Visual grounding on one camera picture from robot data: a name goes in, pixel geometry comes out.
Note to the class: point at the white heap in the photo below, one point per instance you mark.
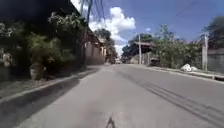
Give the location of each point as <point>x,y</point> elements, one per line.
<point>186,67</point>

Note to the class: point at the row of trees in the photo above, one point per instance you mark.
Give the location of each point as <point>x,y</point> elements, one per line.
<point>173,50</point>

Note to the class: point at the brown wall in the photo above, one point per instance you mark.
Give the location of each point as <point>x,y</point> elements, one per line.
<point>93,53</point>

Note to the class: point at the grey concrete road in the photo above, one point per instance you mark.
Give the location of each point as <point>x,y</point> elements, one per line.
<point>133,96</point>

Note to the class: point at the grey wall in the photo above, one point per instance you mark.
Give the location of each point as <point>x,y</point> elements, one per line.
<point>216,61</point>

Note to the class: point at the row of bushes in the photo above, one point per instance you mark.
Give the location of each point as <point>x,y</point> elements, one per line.
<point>46,53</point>

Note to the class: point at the pale pole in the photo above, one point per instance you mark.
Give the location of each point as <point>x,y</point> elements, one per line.
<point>139,50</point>

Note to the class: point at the dark building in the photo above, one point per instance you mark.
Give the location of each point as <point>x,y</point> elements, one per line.
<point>33,10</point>

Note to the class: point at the tree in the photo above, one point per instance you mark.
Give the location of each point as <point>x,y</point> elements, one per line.
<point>105,35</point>
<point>216,30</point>

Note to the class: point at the concrete pole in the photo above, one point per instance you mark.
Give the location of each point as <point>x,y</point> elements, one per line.
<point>205,53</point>

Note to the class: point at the raised concrete sidewalk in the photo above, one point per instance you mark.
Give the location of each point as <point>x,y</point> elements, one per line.
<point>20,87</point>
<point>203,74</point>

